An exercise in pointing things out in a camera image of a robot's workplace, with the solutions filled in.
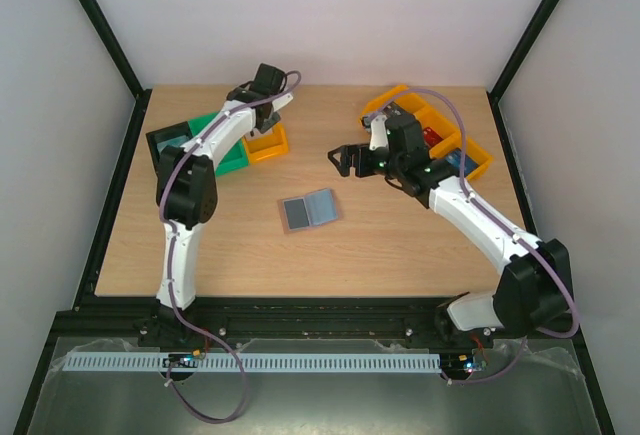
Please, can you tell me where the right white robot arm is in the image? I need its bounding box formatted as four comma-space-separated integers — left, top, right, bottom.
328, 113, 575, 347

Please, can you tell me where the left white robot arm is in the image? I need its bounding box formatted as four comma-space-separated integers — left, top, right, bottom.
156, 63, 302, 340

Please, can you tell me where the dark grey card stack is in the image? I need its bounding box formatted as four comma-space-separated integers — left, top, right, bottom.
383, 102, 405, 117

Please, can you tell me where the red card stack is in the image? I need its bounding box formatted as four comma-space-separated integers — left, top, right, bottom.
423, 127, 443, 148

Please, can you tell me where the yellow bin with blue cards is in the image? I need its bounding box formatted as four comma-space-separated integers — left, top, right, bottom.
430, 133, 493, 181

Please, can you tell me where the yellow bin with red cards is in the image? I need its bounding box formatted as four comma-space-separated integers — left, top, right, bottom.
416, 108, 461, 158

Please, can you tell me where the yellow bin with dark cards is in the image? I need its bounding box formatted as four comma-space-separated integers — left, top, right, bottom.
359, 85, 433, 128

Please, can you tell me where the blue card stack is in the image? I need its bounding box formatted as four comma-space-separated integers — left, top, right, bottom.
445, 149, 478, 176

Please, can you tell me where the teal card stack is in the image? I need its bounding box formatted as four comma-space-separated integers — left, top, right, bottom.
156, 136, 188, 153

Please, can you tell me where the left yellow bin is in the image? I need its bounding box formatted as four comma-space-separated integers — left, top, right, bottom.
243, 123, 289, 165

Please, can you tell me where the green bin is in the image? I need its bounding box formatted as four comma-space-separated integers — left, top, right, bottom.
187, 112, 249, 176

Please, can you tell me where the black bin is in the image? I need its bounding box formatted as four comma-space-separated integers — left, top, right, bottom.
145, 121, 193, 174

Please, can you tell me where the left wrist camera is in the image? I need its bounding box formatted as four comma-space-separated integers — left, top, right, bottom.
270, 93, 294, 124

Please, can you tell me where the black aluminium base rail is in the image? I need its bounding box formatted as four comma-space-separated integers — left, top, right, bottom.
48, 296, 491, 349

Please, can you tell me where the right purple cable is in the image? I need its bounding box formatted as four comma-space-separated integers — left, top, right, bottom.
367, 87, 581, 387

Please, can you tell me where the purple cable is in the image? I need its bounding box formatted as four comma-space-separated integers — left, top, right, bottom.
158, 70, 302, 424
367, 87, 581, 387

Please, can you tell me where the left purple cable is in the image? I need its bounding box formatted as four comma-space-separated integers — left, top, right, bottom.
158, 70, 302, 424

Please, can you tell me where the white slotted cable duct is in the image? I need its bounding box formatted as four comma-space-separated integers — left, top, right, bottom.
62, 352, 441, 374

